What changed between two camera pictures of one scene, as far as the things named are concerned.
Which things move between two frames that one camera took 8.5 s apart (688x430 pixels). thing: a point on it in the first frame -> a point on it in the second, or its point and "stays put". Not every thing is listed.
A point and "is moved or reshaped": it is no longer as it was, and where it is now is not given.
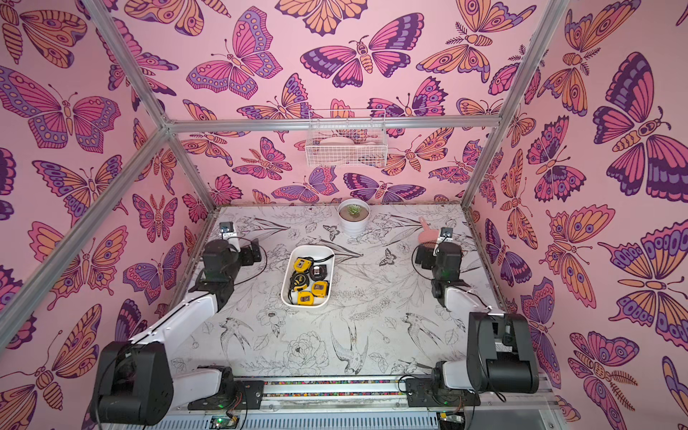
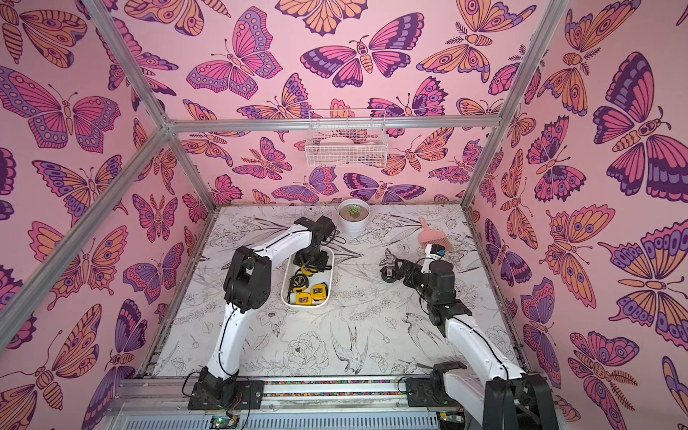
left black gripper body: [246, 258] -> [315, 260]
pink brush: [426, 236] stays put
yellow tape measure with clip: [321, 288] stays put
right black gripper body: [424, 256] -> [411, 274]
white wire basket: [347, 138] stays put
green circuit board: [223, 422] stays put
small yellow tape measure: [305, 298] stays put
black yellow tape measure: [298, 281] stays put
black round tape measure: [318, 271] is moved or reshaped
